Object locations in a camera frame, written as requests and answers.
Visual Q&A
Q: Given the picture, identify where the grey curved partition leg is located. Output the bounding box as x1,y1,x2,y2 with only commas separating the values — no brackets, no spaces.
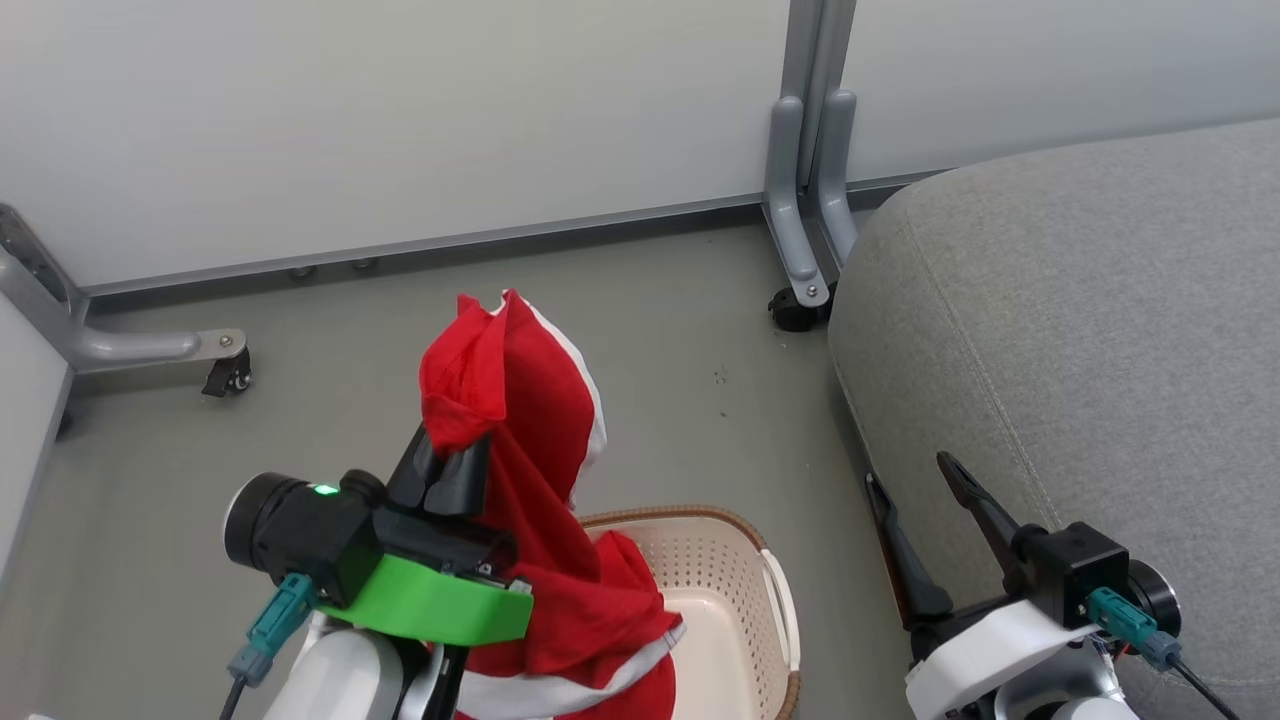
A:
815,88,862,269
762,95,833,309

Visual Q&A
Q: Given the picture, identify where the grey bracketed partition leg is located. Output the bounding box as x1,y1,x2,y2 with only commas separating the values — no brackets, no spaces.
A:
0,204,249,377

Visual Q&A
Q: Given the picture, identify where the grey fabric sofa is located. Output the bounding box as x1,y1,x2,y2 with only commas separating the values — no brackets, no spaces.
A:
828,118,1280,720

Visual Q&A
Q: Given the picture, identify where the left teal connector cable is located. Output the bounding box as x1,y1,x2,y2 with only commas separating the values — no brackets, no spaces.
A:
220,572,320,720

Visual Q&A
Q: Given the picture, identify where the black caster wheel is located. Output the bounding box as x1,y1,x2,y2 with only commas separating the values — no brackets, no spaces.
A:
201,349,254,399
767,283,837,334

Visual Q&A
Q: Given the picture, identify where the red and white garment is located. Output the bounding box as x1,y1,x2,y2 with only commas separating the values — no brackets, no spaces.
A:
418,289,687,720

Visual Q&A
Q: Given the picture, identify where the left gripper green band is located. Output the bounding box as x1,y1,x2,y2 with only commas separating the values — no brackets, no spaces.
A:
318,426,535,647

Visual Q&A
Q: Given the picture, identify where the right teal connector cable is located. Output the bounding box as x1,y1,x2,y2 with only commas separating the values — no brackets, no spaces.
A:
1086,587,1243,720

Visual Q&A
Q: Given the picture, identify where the cream perforated laundry basket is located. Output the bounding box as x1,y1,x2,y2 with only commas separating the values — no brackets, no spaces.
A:
575,505,802,720

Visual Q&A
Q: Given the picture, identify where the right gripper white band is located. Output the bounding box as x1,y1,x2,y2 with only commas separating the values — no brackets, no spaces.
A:
865,451,1102,720

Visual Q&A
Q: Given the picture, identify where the teal connector cable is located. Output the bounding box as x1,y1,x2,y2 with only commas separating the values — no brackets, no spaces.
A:
1086,587,1243,720
220,572,320,720

